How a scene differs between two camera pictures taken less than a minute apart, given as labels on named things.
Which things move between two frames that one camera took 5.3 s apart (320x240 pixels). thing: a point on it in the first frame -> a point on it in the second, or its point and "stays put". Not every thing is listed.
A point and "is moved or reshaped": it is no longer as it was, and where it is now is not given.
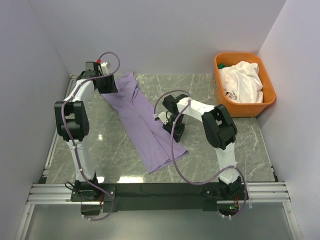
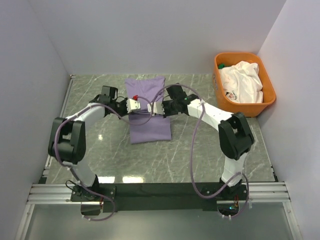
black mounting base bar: [116, 196] stays put
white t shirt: [241, 82] stays put
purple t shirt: [155, 147] is moved or reshaped
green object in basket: [221, 66] stays put
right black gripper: [177, 133] -> [164, 105]
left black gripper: [111, 87] -> [125, 112]
